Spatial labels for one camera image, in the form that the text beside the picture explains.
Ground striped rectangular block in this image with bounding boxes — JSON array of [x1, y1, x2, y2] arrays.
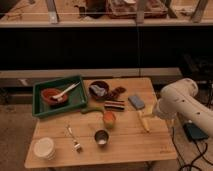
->
[[104, 101, 125, 111]]

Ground green plastic tray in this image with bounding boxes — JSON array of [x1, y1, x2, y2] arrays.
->
[[32, 75, 88, 118]]

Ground black power adapter box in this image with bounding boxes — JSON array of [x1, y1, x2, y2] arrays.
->
[[183, 123, 209, 141]]

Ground grey cloth in bowl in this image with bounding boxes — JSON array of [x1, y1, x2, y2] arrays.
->
[[91, 85, 106, 96]]

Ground white round lid container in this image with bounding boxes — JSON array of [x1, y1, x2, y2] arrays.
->
[[33, 137, 55, 160]]

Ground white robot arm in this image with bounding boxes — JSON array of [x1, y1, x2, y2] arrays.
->
[[153, 78, 213, 133]]

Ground black cable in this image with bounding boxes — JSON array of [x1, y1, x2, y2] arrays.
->
[[171, 126, 213, 171]]

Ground wooden table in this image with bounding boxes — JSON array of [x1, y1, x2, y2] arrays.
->
[[25, 78, 177, 169]]

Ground small metal cup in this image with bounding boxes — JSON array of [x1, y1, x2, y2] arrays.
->
[[94, 130, 109, 147]]

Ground orange bowl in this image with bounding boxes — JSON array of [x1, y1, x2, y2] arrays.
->
[[40, 88, 68, 106]]

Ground blue sponge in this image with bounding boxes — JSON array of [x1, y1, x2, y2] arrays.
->
[[128, 95, 145, 110]]

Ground white plastic spoon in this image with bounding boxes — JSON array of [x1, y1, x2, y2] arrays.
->
[[52, 82, 80, 101]]

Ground dark brown bowl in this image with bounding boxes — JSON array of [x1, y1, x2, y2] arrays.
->
[[89, 81, 109, 100]]

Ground brown chocolate cookie piece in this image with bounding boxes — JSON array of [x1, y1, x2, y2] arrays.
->
[[107, 87, 126, 100]]

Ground green cucumber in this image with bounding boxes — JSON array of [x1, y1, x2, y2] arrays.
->
[[80, 106, 104, 114]]

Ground small metal utensil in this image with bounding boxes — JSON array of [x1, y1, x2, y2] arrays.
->
[[66, 125, 82, 153]]

